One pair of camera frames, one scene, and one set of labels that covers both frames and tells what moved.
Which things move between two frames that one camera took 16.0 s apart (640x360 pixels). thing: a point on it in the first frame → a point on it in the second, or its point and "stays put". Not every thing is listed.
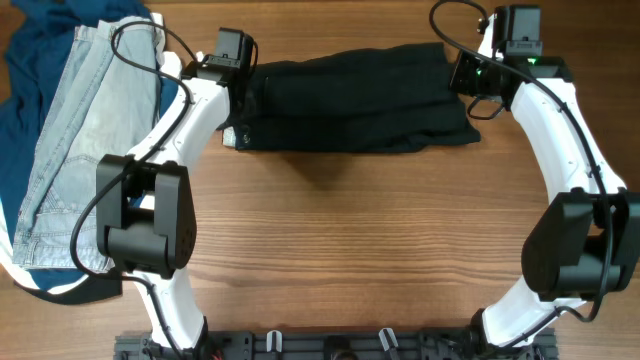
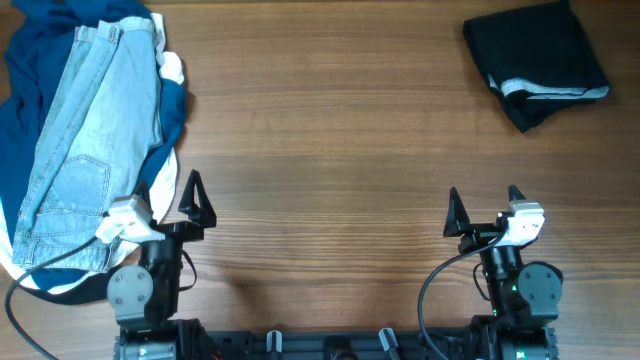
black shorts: [366, 100] → [539, 61]
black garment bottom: [92, 288] stays put
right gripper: [458, 80] → [458, 223]
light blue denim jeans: [105, 103] stays put
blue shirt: [36, 52] stays put
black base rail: [333, 344] stays put
